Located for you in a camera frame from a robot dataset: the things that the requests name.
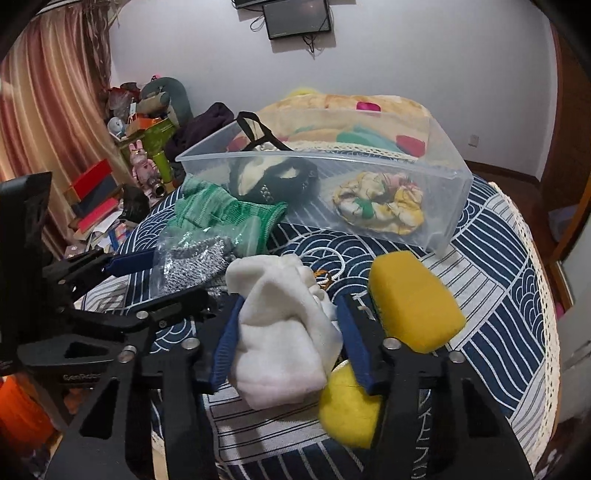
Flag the red and navy boxes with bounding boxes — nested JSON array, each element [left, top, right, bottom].
[[63, 159, 120, 232]]

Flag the yellow floral fabric scrunchie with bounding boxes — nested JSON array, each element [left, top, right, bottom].
[[332, 171, 425, 236]]

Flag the navy white patterned bedspread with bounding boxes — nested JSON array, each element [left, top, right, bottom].
[[81, 176, 560, 479]]

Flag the dark purple clothing pile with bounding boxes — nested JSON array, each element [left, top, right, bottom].
[[163, 102, 235, 162]]

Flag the small wall monitor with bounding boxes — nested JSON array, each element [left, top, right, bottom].
[[263, 0, 332, 40]]

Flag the white fabric pouch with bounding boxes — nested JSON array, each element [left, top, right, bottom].
[[225, 254, 342, 410]]

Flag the clear plastic storage bin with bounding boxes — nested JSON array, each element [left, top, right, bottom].
[[176, 109, 473, 251]]

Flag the yellow rectangular sponge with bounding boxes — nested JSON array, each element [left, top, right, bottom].
[[368, 251, 466, 354]]

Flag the beige plush patchwork blanket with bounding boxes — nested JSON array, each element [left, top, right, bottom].
[[228, 92, 433, 161]]

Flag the green knit cloth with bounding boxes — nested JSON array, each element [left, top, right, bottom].
[[167, 174, 287, 255]]

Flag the orange container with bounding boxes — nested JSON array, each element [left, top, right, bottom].
[[0, 377, 55, 458]]

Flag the grey green dinosaur plush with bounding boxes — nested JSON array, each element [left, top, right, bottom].
[[136, 77, 193, 127]]

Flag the pink bunny plush toy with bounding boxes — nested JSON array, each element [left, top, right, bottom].
[[128, 140, 165, 198]]

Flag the large wall television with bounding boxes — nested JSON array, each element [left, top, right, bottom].
[[231, 0, 273, 9]]

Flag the green toy box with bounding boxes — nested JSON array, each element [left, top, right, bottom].
[[118, 119, 176, 184]]

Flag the wooden door frame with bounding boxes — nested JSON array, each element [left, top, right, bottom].
[[541, 27, 590, 309]]

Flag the yellow round sponge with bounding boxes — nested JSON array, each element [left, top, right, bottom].
[[318, 360, 382, 450]]

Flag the pink striped curtain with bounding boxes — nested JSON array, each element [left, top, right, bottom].
[[1, 1, 131, 256]]

